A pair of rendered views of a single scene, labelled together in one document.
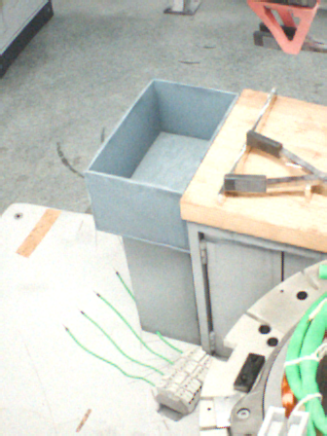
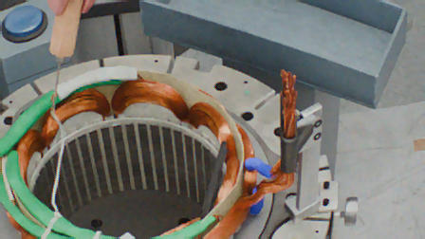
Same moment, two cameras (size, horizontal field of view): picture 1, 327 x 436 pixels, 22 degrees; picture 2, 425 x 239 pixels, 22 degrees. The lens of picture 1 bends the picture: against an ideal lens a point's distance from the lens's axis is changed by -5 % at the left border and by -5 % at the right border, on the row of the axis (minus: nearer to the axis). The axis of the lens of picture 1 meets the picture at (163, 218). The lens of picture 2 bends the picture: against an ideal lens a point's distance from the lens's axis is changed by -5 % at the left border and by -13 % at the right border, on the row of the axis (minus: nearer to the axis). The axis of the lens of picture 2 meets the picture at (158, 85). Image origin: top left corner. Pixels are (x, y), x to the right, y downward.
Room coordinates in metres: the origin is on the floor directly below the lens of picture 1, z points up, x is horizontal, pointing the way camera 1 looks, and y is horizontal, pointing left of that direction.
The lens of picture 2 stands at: (0.01, 0.33, 1.78)
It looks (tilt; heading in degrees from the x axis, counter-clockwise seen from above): 45 degrees down; 298
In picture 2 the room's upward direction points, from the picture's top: 7 degrees counter-clockwise
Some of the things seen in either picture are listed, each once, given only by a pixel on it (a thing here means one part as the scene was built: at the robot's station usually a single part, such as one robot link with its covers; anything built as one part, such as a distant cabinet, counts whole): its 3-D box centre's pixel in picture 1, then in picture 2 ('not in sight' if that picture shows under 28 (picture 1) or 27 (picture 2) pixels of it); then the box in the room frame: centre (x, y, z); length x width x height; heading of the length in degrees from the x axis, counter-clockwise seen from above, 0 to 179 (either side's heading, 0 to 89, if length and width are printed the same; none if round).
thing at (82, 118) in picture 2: not in sight; (75, 122); (0.37, -0.21, 1.12); 0.05 x 0.01 x 0.02; 60
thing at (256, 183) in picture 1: (245, 182); not in sight; (0.58, -0.08, 1.09); 0.04 x 0.01 x 0.02; 75
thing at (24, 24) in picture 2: not in sight; (23, 20); (0.52, -0.37, 1.04); 0.04 x 0.04 x 0.01
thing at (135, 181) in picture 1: (179, 225); not in sight; (0.70, -0.02, 0.92); 0.17 x 0.11 x 0.28; 150
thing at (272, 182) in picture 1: (297, 181); not in sight; (0.57, -0.13, 1.09); 0.06 x 0.01 x 0.01; 85
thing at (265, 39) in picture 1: (272, 41); not in sight; (0.67, -0.13, 1.18); 0.04 x 0.01 x 0.02; 59
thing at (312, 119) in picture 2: not in sight; (306, 133); (0.17, -0.18, 1.20); 0.02 x 0.01 x 0.03; 52
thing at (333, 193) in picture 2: not in sight; (327, 214); (0.16, -0.21, 1.07); 0.04 x 0.02 x 0.05; 108
